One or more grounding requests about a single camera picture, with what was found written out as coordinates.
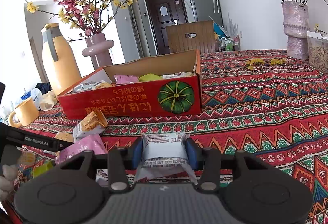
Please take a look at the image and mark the silver white snack packet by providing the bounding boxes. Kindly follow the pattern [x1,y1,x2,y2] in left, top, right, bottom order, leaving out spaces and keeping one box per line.
[72,81,104,93]

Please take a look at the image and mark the yellow ceramic mug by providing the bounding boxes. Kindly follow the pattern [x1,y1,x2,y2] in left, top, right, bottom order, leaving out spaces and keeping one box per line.
[8,98,40,128]

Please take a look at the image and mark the pink snack packet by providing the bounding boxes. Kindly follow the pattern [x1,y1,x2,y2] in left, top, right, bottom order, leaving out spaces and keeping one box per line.
[55,135,108,164]
[114,74,139,85]

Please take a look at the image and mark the orange biscuit snack packet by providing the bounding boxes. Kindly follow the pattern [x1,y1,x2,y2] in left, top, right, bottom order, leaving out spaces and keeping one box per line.
[73,110,108,142]

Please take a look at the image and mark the blue white tissue pack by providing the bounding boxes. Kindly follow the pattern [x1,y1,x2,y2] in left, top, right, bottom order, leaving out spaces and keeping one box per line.
[20,88,43,110]

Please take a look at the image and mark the crumpled beige paper cup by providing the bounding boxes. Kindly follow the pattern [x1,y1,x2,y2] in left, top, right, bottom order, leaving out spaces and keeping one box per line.
[40,90,57,111]

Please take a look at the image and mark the colourful patterned tablecloth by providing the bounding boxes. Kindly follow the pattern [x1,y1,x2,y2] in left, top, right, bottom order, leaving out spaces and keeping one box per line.
[0,48,328,224]

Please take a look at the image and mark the red cardboard snack box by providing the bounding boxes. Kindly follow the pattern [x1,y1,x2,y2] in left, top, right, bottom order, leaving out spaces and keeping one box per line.
[58,50,202,120]

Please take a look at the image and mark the green snack packet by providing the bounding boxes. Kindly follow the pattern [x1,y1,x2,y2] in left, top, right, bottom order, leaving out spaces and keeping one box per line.
[138,73,163,82]

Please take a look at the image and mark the yellow thermos jug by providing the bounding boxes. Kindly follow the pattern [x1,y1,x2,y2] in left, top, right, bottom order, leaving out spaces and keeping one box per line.
[41,23,82,96]

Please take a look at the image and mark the fallen yellow flowers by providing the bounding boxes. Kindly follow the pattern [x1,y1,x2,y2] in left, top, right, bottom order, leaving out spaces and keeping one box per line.
[245,58,287,70]

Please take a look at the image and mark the wooden chair back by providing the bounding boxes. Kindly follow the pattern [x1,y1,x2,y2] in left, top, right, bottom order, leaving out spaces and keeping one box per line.
[166,20,217,54]

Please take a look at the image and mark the dark entrance door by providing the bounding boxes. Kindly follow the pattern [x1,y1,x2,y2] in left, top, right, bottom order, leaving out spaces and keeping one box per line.
[145,0,187,55]

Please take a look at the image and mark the clear container of seeds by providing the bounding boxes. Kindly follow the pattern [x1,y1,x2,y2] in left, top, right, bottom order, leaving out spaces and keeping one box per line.
[307,31,328,73]

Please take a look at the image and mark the textured pink vase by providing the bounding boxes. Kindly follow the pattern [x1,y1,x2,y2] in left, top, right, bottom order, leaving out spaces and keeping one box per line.
[281,1,310,60]

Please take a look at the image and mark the pink ring vase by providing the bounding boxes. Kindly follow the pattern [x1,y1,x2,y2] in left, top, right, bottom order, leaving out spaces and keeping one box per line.
[82,33,115,70]

